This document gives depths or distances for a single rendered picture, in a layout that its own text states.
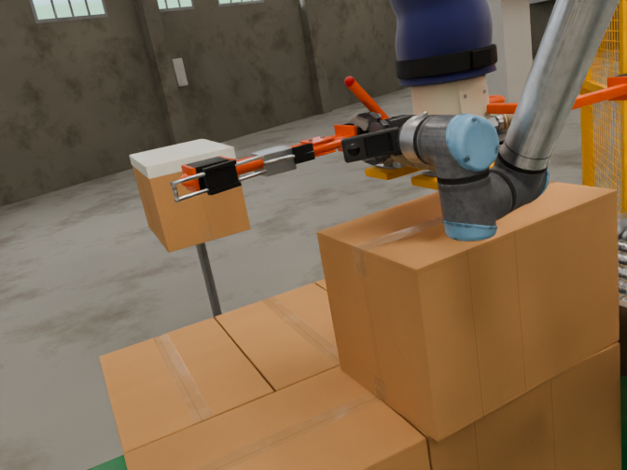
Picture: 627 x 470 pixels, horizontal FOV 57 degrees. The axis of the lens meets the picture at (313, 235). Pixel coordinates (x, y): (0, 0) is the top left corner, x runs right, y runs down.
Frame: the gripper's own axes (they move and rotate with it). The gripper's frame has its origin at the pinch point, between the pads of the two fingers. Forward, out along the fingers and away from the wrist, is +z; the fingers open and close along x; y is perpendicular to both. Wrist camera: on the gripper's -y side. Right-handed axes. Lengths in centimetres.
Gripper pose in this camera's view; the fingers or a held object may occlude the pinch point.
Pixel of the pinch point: (352, 137)
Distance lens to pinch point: 127.4
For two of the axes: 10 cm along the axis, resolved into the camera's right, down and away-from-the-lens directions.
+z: -4.6, -1.8, 8.7
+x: -1.8, -9.4, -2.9
